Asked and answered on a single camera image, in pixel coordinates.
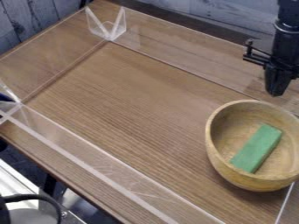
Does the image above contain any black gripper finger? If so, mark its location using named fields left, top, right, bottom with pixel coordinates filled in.
left=282, top=70, right=295, bottom=93
left=266, top=65, right=282, bottom=96

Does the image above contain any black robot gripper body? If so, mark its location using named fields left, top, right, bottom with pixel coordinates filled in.
left=243, top=19, right=299, bottom=79

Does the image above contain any green rectangular block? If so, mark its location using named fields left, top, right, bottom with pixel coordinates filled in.
left=230, top=124, right=283, bottom=173

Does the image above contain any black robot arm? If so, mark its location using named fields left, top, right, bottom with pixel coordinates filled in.
left=243, top=0, right=299, bottom=97

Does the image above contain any brown wooden bowl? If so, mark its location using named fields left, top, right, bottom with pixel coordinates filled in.
left=206, top=100, right=299, bottom=192

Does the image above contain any clear acrylic front barrier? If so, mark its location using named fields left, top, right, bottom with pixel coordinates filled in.
left=0, top=87, right=226, bottom=224

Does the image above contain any clear acrylic corner bracket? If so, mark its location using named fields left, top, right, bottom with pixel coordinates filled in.
left=86, top=7, right=127, bottom=41

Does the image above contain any grey metal bracket with screw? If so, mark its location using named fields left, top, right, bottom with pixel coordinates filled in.
left=39, top=200, right=87, bottom=224

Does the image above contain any black cable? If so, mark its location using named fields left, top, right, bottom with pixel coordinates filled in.
left=0, top=193, right=64, bottom=224

